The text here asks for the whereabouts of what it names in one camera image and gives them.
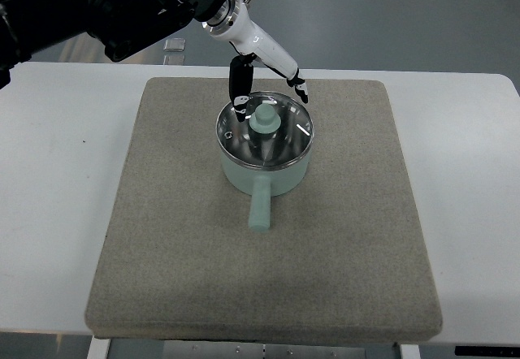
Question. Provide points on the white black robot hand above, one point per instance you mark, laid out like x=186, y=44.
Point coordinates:
x=232, y=24

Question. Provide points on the glass lid with green knob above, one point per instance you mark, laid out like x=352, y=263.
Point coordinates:
x=277, y=132

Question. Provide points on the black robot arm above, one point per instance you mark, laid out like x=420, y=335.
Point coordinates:
x=124, y=27

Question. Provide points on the mint green pot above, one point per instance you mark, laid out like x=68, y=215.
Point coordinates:
x=262, y=186

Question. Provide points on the clear floor plate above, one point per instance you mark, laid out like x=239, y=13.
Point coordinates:
x=174, y=45

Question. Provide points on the grey fabric mat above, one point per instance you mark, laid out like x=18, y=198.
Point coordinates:
x=343, y=262

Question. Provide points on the metal table frame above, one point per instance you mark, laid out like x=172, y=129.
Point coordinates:
x=122, y=348

